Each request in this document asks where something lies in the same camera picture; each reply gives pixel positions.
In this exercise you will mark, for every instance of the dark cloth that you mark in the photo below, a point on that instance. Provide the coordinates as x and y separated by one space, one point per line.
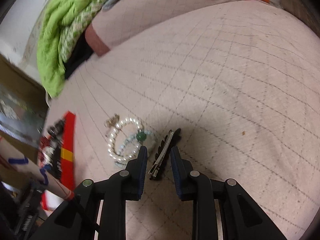
77 57

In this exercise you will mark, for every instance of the pink and white bolster pillow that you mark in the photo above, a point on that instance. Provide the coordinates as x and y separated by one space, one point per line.
150 10

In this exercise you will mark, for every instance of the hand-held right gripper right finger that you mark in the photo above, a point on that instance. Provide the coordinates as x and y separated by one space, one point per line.
175 170

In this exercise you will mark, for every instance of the small silver trinket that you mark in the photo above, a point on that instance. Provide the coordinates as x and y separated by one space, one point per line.
111 122

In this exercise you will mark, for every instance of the black hair clip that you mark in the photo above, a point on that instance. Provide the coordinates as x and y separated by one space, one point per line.
162 155

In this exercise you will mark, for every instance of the brown wooden cabinet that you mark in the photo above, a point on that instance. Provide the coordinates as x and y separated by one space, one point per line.
22 85

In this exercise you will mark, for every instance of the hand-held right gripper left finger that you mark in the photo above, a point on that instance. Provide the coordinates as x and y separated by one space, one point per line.
142 167

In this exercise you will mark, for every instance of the lime green floral comforter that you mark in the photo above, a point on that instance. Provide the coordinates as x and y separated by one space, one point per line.
55 42

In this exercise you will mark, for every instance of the red jewelry box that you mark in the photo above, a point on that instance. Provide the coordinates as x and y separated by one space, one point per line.
68 135

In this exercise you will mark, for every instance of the pile of dark jewelry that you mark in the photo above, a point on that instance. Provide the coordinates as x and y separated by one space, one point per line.
52 150

